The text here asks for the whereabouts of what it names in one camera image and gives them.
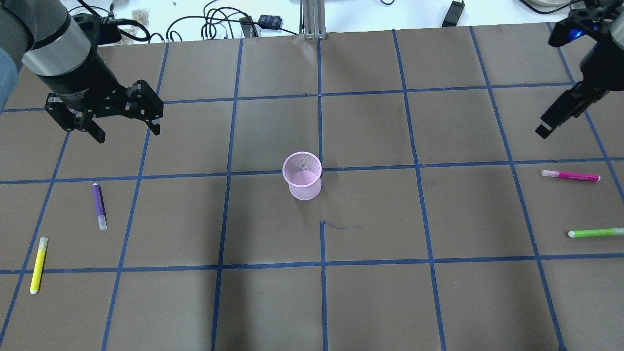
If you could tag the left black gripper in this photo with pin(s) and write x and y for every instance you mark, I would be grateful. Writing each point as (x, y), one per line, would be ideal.
(80, 80)

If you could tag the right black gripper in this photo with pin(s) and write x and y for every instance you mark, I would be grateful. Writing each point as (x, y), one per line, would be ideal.
(602, 66)

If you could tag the pink marker pen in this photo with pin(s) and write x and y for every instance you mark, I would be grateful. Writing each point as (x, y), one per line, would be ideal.
(571, 176)

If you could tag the purple marker pen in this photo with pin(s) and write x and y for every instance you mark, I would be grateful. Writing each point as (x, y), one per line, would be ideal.
(99, 206)

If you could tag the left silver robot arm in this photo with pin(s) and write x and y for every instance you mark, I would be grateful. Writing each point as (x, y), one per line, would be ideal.
(61, 49)

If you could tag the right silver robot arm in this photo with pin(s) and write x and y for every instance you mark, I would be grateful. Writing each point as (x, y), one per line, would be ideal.
(602, 67)

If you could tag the pink mesh cup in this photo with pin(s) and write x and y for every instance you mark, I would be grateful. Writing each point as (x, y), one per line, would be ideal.
(302, 171)

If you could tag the green marker pen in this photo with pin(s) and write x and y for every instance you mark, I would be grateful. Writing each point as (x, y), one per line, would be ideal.
(595, 233)

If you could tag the black power adapter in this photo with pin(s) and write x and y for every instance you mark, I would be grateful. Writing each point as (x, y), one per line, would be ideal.
(453, 14)

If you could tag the yellow marker pen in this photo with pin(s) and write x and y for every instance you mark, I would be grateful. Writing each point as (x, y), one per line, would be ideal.
(38, 266)

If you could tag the aluminium frame post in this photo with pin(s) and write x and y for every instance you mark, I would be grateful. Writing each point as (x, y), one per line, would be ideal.
(312, 19)

